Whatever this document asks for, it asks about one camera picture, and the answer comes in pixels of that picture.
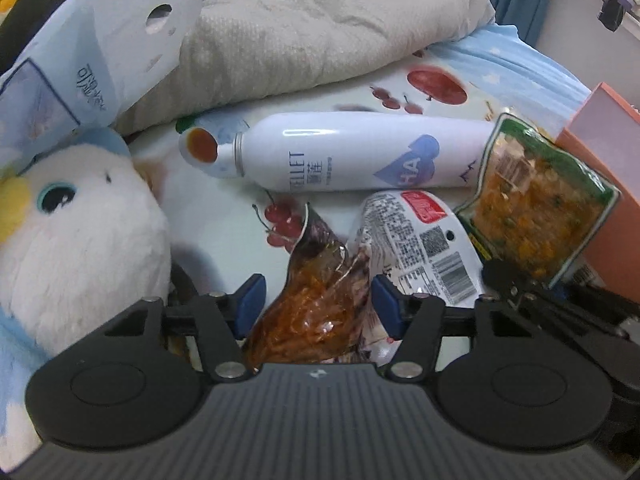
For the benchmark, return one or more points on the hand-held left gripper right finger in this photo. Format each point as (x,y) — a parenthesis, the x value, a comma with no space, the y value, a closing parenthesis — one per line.
(386,305)

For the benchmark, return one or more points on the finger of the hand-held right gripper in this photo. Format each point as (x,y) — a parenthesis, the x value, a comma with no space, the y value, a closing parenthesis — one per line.
(540,300)

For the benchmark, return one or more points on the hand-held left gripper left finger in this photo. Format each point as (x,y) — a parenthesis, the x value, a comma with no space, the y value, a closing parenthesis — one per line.
(250,302)

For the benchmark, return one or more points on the clear red-brown snack packet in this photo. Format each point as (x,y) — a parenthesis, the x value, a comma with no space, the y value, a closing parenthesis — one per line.
(310,305)

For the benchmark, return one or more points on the white barcode snack packet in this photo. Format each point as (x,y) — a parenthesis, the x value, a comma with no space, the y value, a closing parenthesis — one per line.
(425,240)

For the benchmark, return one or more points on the orange cardboard box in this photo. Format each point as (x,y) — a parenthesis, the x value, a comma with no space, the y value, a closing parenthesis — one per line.
(615,240)

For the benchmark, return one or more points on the green-edged snack packet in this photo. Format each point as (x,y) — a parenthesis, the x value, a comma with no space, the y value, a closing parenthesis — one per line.
(525,200)

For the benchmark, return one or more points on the fruit print mat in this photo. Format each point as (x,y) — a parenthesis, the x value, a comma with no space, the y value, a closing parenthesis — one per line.
(225,240)

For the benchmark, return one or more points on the white spray bottle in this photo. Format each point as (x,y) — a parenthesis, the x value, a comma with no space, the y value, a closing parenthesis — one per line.
(350,150)

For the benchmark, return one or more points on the white plush bird toy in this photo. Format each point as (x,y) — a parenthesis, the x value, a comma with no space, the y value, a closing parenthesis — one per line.
(75,240)

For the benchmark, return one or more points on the grey duvet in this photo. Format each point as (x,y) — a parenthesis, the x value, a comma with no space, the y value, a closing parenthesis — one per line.
(310,25)

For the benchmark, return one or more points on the light blue plastic bag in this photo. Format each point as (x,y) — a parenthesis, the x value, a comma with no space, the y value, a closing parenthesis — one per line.
(75,60)

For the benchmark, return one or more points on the black jacket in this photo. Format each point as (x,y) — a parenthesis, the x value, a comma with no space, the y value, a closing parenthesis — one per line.
(30,15)

